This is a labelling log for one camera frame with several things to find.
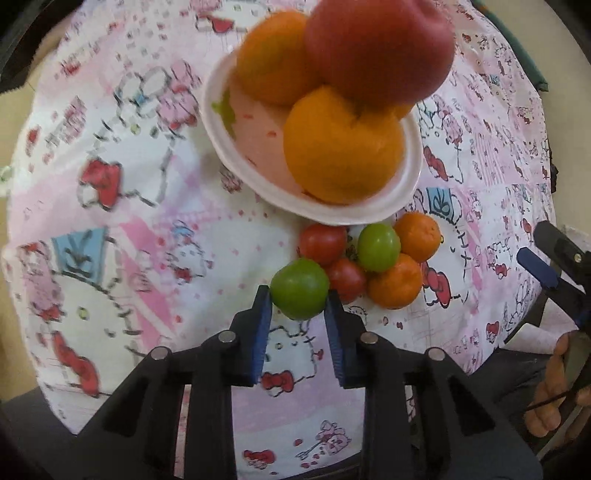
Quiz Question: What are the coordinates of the red cherry tomato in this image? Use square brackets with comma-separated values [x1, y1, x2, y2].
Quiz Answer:
[298, 224, 348, 266]
[327, 257, 369, 304]

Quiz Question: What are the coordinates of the white paper plate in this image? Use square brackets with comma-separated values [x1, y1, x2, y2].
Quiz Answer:
[201, 53, 423, 227]

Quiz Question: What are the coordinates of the black cloth with zigzag edge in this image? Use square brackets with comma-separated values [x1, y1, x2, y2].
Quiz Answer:
[0, 18, 61, 93]

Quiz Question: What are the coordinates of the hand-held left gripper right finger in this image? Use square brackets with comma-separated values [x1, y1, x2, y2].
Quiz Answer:
[324, 293, 544, 480]

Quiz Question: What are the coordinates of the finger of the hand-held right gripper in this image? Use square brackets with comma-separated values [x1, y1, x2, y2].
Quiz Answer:
[533, 220, 591, 280]
[504, 247, 591, 344]

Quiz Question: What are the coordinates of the dark grey mattress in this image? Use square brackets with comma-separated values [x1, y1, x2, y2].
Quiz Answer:
[0, 342, 559, 480]

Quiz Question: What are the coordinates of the person's right hand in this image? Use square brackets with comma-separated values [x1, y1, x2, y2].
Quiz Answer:
[524, 332, 591, 439]

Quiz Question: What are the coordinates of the red apple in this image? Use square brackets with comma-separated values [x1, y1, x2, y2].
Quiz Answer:
[305, 0, 455, 110]

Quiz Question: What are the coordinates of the small tangerine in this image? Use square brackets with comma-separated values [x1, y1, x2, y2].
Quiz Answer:
[393, 211, 441, 263]
[368, 253, 424, 310]

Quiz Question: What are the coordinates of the pink cartoon-print bed sheet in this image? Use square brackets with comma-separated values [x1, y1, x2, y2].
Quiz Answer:
[0, 0, 560, 472]

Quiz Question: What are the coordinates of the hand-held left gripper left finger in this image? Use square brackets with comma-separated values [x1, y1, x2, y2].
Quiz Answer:
[76, 285, 272, 480]

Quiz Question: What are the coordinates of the large bumpy orange with stem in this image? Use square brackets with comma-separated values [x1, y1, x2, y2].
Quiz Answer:
[283, 85, 406, 205]

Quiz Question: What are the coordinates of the small green tomato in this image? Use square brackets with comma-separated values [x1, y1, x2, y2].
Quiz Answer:
[270, 258, 330, 320]
[357, 223, 402, 272]

